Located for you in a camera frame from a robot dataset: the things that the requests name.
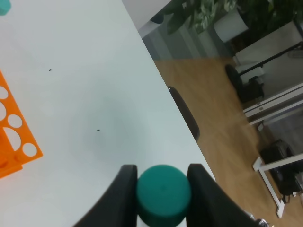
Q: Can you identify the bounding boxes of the white desk frame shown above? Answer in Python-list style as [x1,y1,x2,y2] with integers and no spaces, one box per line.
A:
[244,83,303,218]

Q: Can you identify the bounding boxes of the black stand with base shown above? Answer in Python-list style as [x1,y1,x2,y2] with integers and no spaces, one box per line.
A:
[224,41,303,104]

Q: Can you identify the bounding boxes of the green potted plant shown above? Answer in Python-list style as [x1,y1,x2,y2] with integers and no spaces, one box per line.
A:
[151,0,303,35]

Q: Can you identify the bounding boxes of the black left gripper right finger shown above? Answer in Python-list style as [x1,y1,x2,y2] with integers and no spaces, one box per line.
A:
[186,164,258,227]

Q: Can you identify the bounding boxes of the teal-capped test tube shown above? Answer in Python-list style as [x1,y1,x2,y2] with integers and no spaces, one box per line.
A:
[136,165,192,227]

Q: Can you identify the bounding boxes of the white plant pot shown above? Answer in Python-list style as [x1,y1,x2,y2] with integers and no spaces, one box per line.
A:
[214,9,248,43]

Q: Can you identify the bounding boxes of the orange test tube rack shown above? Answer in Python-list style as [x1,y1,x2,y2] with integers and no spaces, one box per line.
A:
[0,74,43,178]

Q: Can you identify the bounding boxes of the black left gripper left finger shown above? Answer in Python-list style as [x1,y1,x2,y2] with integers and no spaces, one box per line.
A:
[75,165,138,227]

